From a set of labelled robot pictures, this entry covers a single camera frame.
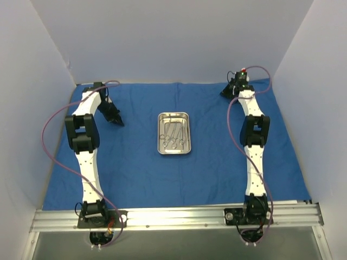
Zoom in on aluminium front frame rail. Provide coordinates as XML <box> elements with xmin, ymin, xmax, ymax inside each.
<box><xmin>30</xmin><ymin>201</ymin><xmax>324</xmax><ymax>232</ymax></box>

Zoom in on steel surgical forceps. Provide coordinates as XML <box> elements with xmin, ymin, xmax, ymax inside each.
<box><xmin>170</xmin><ymin>122</ymin><xmax>178</xmax><ymax>150</ymax></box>

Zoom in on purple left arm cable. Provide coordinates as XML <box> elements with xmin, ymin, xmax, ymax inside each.
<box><xmin>40</xmin><ymin>80</ymin><xmax>125</xmax><ymax>249</ymax></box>

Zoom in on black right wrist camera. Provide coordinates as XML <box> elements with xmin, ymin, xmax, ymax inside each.
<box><xmin>235</xmin><ymin>68</ymin><xmax>249</xmax><ymax>86</ymax></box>

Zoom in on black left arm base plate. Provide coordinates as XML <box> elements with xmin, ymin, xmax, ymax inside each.
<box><xmin>77</xmin><ymin>210</ymin><xmax>128</xmax><ymax>229</ymax></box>

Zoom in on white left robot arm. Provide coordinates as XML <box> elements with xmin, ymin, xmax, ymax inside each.
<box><xmin>65</xmin><ymin>82</ymin><xmax>124</xmax><ymax>227</ymax></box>

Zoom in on stainless steel instrument tray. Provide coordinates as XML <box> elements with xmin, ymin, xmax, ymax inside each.
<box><xmin>157</xmin><ymin>112</ymin><xmax>191</xmax><ymax>155</ymax></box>

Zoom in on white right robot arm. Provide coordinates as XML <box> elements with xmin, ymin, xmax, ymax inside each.
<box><xmin>220</xmin><ymin>78</ymin><xmax>271</xmax><ymax>224</ymax></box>

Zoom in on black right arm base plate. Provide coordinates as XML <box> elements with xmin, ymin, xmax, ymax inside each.
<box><xmin>223</xmin><ymin>207</ymin><xmax>273</xmax><ymax>226</ymax></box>

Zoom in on steel hemostat clamp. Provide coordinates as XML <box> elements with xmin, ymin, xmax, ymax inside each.
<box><xmin>179</xmin><ymin>119</ymin><xmax>189</xmax><ymax>145</ymax></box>

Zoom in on blue surgical drape cloth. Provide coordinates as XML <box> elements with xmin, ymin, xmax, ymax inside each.
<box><xmin>43</xmin><ymin>83</ymin><xmax>311</xmax><ymax>211</ymax></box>

